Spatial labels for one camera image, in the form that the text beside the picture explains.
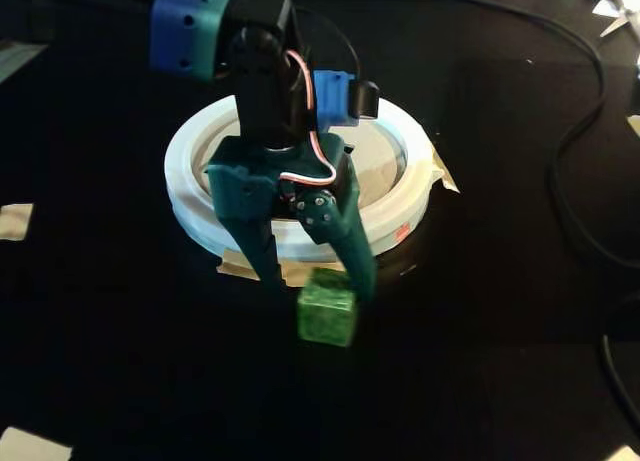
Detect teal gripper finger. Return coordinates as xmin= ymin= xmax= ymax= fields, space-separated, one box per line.
xmin=215 ymin=211 xmax=291 ymax=293
xmin=294 ymin=178 xmax=376 ymax=305

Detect teal gripper body with servo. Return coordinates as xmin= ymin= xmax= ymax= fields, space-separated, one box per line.
xmin=206 ymin=134 xmax=360 ymax=222

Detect green square wooden block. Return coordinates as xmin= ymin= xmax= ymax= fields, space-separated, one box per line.
xmin=296 ymin=266 xmax=358 ymax=348

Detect wide masking tape strip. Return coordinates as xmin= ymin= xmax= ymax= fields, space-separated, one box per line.
xmin=214 ymin=248 xmax=361 ymax=288

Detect small masking tape piece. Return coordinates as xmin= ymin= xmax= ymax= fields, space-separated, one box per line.
xmin=427 ymin=144 xmax=462 ymax=195

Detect tan tape patch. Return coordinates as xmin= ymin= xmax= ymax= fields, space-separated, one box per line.
xmin=0 ymin=202 xmax=35 ymax=243

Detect large white paper corner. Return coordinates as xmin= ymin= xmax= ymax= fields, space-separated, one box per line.
xmin=0 ymin=425 xmax=74 ymax=461

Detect white object at table edge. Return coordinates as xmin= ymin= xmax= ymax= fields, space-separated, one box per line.
xmin=624 ymin=114 xmax=640 ymax=153

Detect silver scissors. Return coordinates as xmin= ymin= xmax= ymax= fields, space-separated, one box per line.
xmin=584 ymin=0 xmax=640 ymax=39

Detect red white servo wire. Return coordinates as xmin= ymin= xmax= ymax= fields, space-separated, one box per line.
xmin=275 ymin=49 xmax=337 ymax=188

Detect white round sorter ring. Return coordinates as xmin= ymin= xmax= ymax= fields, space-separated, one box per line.
xmin=163 ymin=93 xmax=434 ymax=262

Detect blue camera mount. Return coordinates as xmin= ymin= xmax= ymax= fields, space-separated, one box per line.
xmin=313 ymin=69 xmax=360 ymax=128

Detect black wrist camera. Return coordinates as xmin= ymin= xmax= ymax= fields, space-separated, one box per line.
xmin=349 ymin=79 xmax=381 ymax=121

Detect thin black camera cable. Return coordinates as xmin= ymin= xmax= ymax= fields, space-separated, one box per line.
xmin=294 ymin=8 xmax=364 ymax=85

